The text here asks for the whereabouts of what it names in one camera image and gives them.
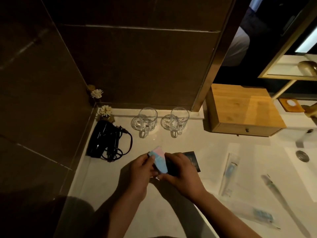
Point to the person's right hand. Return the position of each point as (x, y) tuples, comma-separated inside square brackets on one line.
[(183, 175)]

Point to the person's left hand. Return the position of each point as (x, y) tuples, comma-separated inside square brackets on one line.
[(138, 175)]

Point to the person's right thumb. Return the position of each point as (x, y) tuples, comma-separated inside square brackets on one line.
[(170, 158)]

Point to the person's left thumb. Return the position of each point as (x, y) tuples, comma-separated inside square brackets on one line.
[(149, 158)]

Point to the pastel blue pink small box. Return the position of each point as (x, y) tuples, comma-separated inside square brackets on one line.
[(159, 158)]

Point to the black square packet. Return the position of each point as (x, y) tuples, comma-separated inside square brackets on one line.
[(192, 159)]

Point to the person's left forearm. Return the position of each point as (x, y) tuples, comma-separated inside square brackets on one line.
[(118, 215)]

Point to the person's right forearm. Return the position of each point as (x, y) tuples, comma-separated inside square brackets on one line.
[(223, 215)]

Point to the clear glass mug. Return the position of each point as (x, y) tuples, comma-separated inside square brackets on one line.
[(146, 121), (177, 121)]

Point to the toothbrush in clear wrapper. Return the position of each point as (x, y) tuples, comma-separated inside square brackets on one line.
[(257, 215), (230, 173)]

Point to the white flower reed diffuser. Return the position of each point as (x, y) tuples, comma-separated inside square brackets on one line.
[(106, 112)]

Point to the wooden drawer box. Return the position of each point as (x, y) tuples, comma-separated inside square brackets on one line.
[(244, 106)]

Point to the comb in clear wrapper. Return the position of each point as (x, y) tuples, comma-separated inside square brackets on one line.
[(282, 198)]

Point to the metal sink drain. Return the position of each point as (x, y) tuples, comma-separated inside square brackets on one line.
[(302, 156)]

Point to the wooden soap dish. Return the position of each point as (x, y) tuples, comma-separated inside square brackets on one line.
[(291, 104)]

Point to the white sink basin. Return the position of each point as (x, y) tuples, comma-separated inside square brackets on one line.
[(304, 175)]

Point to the gold framed mirror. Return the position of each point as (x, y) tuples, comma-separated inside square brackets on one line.
[(260, 42)]

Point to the gold faucet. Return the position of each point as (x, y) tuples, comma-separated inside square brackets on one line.
[(311, 110)]

